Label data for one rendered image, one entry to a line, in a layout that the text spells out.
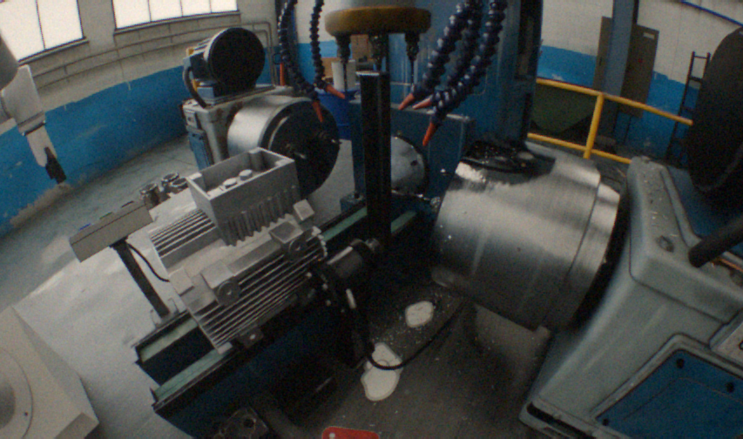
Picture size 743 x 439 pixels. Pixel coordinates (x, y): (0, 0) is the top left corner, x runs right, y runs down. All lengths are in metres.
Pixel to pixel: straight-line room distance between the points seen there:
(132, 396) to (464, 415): 0.61
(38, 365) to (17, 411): 0.10
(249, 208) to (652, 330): 0.46
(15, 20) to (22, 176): 2.34
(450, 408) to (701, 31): 6.19
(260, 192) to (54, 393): 0.55
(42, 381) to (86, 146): 5.30
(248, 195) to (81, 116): 5.52
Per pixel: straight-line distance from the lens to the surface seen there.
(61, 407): 0.70
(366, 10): 0.46
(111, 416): 0.71
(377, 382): 0.53
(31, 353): 0.71
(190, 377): 0.48
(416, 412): 0.51
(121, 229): 0.63
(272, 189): 0.37
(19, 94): 0.96
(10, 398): 0.71
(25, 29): 5.95
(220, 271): 0.35
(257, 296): 0.37
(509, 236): 0.33
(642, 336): 0.35
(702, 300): 0.32
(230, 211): 0.35
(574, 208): 0.33
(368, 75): 0.33
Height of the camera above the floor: 1.28
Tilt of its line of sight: 35 degrees down
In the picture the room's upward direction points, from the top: 3 degrees counter-clockwise
